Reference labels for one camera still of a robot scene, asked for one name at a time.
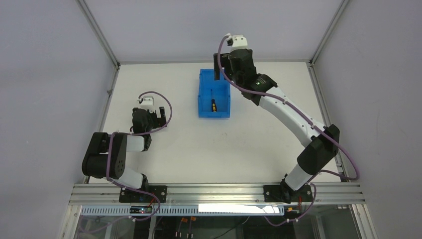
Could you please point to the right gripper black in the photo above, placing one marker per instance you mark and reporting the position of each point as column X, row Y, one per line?
column 221, row 60

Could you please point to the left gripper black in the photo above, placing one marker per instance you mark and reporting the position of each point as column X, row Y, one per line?
column 157, row 118

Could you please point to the yellow black screwdriver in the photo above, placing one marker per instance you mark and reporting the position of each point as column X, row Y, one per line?
column 213, row 103

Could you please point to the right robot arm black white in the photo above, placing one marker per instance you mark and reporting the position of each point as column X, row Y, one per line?
column 320, row 142

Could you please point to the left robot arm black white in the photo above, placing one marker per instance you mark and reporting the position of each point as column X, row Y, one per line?
column 105, row 157

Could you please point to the blue plastic bin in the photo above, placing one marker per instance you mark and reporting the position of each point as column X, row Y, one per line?
column 221, row 93

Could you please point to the small circuit board with LEDs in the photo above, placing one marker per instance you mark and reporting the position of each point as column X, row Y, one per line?
column 141, row 210

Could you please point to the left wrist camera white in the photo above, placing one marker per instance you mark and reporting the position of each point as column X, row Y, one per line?
column 146, row 103

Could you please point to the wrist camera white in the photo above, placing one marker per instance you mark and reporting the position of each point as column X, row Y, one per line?
column 236, row 42
column 146, row 103

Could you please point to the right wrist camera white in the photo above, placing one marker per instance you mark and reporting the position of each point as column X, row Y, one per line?
column 236, row 42

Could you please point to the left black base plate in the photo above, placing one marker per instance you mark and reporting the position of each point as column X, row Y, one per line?
column 129, row 196

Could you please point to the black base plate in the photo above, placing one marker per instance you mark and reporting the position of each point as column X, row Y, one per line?
column 277, row 193
column 129, row 196

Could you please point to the aluminium frame rail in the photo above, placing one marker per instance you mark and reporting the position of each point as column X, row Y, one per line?
column 325, row 193

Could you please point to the slotted white cable duct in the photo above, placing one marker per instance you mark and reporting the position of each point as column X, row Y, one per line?
column 196, row 210

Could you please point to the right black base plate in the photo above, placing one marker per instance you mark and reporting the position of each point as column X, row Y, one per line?
column 277, row 193

